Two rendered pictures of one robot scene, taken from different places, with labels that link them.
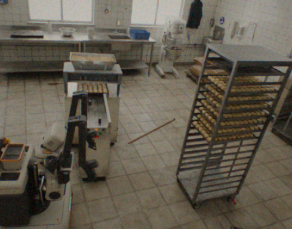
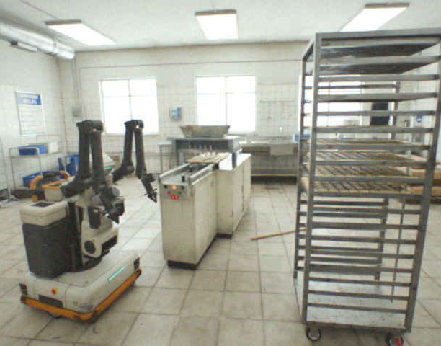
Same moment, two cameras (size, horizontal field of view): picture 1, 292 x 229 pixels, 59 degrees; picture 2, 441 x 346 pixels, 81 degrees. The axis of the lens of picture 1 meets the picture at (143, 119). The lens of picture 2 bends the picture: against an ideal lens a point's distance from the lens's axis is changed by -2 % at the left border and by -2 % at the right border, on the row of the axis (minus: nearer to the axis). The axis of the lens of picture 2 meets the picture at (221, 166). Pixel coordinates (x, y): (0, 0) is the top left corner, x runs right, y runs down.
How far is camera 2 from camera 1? 1.57 m
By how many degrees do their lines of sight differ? 35
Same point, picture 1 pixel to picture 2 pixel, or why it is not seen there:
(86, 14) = (249, 124)
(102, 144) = (184, 210)
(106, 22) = (269, 130)
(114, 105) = (226, 181)
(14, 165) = (52, 194)
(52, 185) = (86, 229)
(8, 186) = (32, 212)
